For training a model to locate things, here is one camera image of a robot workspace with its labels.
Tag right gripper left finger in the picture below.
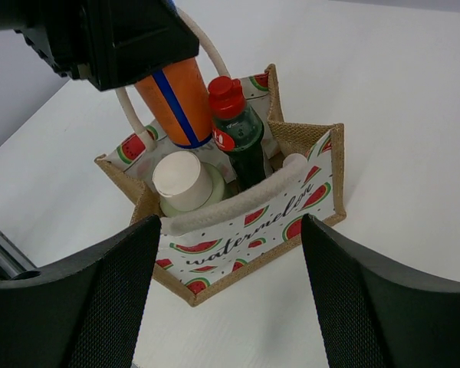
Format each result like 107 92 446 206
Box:
0 215 161 367

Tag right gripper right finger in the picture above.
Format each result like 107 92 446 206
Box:
301 215 460 367

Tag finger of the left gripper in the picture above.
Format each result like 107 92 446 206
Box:
16 0 199 91

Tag orange pump bottle blue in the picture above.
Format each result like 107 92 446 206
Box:
133 0 214 150

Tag burlap watermelon canvas bag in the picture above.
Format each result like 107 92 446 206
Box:
94 9 348 307

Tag green dish soap bottle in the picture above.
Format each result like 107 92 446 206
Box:
208 76 273 192

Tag pale green bottle white cap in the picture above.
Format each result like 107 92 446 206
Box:
152 151 229 217

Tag aluminium mounting rail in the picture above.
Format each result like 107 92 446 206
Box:
0 231 36 280

